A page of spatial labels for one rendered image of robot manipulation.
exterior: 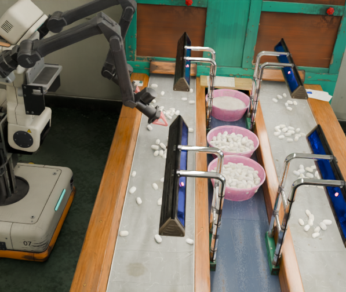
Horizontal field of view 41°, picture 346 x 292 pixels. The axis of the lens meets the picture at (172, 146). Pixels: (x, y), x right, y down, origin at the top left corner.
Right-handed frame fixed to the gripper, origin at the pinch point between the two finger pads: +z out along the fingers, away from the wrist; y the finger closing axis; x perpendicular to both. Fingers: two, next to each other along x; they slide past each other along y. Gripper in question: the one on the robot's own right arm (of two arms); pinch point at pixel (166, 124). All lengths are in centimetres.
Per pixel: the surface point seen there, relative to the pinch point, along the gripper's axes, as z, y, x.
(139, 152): -3.9, -14.1, 13.8
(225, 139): 29.1, 2.1, -13.2
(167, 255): 10, -81, 2
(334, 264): 58, -79, -37
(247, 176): 35.9, -28.7, -19.1
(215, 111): 26.9, 34.4, -9.1
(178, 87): -10.7, -4.2, -21.5
